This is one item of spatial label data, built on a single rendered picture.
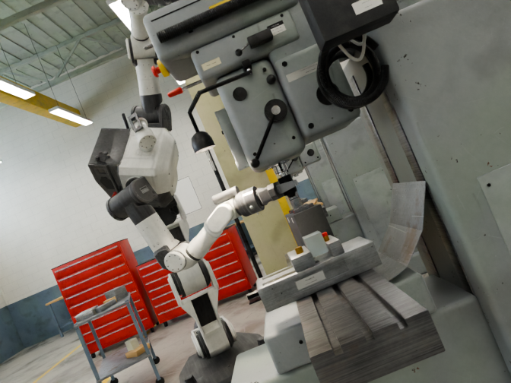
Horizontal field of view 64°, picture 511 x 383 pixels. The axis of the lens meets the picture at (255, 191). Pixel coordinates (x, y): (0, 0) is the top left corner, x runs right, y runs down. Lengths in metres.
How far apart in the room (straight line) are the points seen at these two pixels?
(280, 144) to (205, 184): 9.25
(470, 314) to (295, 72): 0.88
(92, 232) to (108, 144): 9.70
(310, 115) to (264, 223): 1.91
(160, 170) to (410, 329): 1.09
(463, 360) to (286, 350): 0.51
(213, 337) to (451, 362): 1.07
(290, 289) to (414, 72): 0.69
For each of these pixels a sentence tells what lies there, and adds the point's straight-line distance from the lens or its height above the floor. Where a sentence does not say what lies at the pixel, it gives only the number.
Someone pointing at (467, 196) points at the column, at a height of 1.01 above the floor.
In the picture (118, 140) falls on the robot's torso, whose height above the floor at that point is 1.65.
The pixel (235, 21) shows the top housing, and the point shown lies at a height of 1.75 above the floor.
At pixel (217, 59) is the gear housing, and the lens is 1.31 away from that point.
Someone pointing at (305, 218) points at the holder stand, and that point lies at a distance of 1.61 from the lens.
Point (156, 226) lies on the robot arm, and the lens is 1.51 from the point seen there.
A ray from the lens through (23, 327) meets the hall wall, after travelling 12.65.
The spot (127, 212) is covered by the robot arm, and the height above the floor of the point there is 1.37.
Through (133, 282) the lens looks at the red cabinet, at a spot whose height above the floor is 0.80.
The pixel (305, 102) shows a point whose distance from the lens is 1.27.
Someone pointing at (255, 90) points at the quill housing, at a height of 1.54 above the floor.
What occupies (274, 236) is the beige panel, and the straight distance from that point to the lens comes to 3.10.
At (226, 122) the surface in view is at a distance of 1.37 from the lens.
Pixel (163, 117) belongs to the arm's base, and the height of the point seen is 1.70.
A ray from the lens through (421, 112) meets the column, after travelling 1.22.
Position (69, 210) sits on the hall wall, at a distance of 11.59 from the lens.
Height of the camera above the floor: 1.23
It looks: 1 degrees up
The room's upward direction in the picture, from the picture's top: 23 degrees counter-clockwise
